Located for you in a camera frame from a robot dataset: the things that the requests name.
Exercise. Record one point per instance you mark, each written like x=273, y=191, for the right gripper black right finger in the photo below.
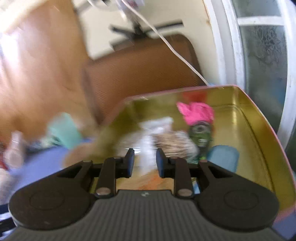
x=177, y=169

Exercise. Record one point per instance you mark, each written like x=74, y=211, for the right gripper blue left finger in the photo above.
x=111, y=170

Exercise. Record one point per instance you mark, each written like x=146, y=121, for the cotton swabs bag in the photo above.
x=146, y=143

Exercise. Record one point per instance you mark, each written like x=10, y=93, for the white keychain bag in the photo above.
x=155, y=126

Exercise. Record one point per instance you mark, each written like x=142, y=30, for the blue plastic glasses case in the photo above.
x=224, y=156

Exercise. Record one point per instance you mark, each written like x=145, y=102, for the pink fluffy soft object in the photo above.
x=196, y=111

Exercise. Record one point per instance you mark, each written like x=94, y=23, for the pink tin box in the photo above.
x=237, y=123

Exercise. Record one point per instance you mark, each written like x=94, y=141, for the teal plastic mug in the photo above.
x=64, y=132

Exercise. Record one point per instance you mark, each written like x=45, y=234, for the blue patterned tablecloth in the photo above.
x=50, y=202

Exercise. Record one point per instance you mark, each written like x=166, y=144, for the paper cups in plastic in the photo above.
x=14, y=154

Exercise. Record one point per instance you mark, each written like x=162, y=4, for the white window frame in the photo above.
x=255, y=44

